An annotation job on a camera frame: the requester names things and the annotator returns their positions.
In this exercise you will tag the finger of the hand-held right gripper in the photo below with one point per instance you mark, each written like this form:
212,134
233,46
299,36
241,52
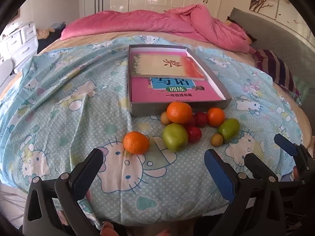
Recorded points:
256,166
285,143

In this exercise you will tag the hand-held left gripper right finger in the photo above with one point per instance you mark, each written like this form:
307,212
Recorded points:
219,174

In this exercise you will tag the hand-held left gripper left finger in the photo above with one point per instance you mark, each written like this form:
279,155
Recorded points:
85,174

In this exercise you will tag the small brown longan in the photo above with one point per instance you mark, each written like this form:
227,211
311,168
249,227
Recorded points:
165,118
217,140

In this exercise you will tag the green apple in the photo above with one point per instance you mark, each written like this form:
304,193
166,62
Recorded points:
174,137
229,129

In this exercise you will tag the red plum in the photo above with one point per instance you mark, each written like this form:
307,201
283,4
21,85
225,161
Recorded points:
201,119
194,134
192,121

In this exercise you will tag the small orange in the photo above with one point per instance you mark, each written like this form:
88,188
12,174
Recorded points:
216,117

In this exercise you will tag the large orange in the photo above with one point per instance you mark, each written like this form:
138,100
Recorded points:
179,112

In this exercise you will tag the grey cardboard box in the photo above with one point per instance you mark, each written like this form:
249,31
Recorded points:
147,109

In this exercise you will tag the floral patterned cloth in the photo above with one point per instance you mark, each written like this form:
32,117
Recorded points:
295,97

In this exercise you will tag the cat print bedsheet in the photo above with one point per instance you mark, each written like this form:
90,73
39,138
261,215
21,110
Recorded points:
73,103

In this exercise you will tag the striped cloth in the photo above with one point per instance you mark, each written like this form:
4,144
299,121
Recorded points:
273,64

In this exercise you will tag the pink book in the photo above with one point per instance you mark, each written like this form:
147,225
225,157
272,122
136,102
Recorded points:
172,95

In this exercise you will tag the grey padded headboard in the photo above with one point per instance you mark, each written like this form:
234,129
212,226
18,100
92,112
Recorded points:
283,41

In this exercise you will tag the beige and red book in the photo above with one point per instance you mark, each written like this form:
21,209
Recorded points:
152,65

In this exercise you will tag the white chair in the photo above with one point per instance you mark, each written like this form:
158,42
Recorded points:
5,72

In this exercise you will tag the beige bed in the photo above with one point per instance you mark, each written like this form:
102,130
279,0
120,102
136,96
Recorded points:
81,41

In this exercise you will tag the brown plush toy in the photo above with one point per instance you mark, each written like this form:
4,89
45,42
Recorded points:
45,32

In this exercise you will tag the white drawer cabinet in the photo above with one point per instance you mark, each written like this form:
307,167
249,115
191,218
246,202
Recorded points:
17,41

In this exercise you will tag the blue cloth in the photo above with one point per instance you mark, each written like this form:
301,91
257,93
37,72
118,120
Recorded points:
57,25

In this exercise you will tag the pink quilt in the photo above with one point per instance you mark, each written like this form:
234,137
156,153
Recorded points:
147,22

